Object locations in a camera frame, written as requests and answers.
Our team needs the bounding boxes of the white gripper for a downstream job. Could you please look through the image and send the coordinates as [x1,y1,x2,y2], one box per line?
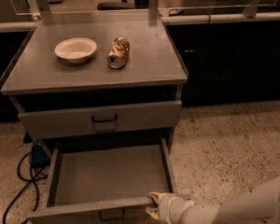
[146,191,195,224]

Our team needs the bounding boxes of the dark counter with ledge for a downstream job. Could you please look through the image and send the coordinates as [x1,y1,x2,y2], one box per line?
[0,10,280,123]

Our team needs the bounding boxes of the black office chair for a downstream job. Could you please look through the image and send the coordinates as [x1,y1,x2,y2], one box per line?
[97,0,134,10]

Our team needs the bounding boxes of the grey drawer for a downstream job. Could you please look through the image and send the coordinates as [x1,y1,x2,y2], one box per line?
[28,140,177,224]
[19,101,182,139]

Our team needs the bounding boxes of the blue power box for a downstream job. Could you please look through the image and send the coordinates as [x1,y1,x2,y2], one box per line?
[29,144,51,168]

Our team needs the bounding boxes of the grey drawer cabinet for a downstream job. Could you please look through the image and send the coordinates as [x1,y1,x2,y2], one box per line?
[0,9,189,154]

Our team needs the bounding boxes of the black floor cables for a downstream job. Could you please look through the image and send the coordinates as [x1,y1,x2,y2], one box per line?
[1,151,49,224]

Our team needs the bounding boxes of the white bowl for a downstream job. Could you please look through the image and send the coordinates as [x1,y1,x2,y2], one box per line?
[54,37,97,63]

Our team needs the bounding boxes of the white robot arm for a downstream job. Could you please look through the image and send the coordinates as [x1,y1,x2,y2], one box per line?
[146,176,280,224]

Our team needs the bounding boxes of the crushed golden soda can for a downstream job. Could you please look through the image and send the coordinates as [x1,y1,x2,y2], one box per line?
[107,37,130,69]

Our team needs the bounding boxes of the grey top drawer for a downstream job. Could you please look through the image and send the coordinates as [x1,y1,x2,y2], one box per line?
[19,101,182,139]

